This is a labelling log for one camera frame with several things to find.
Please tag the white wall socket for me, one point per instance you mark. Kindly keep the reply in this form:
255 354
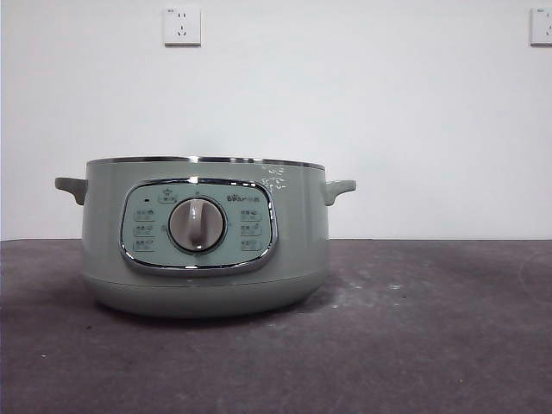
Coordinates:
182 26
542 26

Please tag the pale green electric cooking pot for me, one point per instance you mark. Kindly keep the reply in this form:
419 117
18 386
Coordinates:
202 293

